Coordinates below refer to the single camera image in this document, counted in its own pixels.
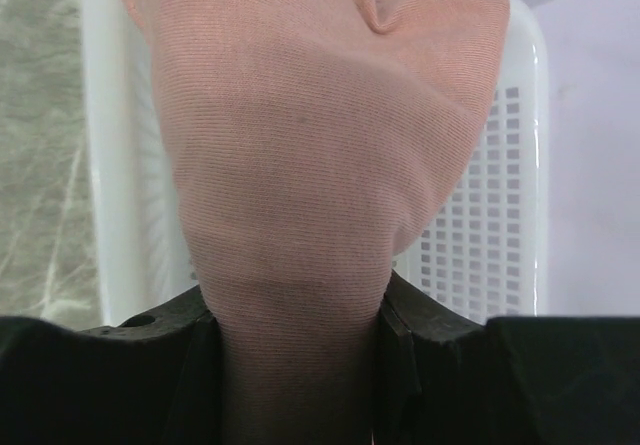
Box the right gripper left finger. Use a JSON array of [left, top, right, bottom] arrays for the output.
[[1, 288, 221, 444]]

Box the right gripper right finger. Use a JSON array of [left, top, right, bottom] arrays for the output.
[[373, 275, 639, 444]]

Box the white plastic basket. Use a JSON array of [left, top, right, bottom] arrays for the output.
[[81, 0, 549, 325]]

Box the pink printed t shirt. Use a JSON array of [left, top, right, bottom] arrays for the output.
[[123, 0, 510, 444]]

